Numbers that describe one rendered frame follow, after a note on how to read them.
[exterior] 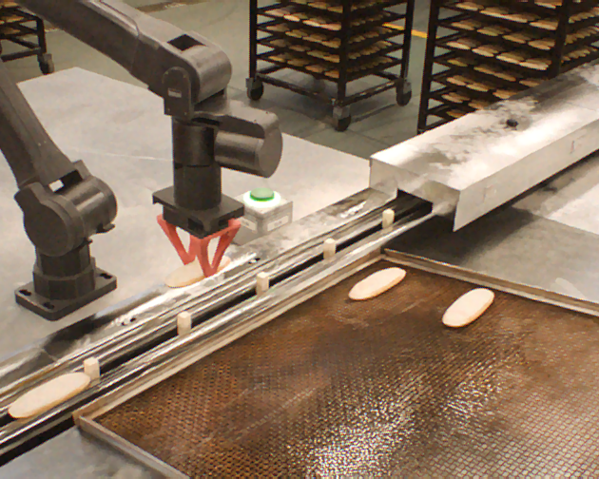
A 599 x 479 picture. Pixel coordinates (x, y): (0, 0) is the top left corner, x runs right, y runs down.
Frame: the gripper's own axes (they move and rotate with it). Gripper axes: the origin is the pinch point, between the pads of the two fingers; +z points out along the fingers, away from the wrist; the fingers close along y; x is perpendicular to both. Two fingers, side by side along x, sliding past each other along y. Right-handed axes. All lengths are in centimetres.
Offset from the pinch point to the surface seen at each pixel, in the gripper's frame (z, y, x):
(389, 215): 6.4, -0.7, -38.6
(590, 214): 11, -19, -73
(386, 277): 2.2, -16.0, -17.7
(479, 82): 55, 102, -238
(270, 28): 55, 214, -230
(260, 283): 7.2, -0.2, -10.6
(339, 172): 11, 22, -53
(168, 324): 8.1, 1.8, 3.9
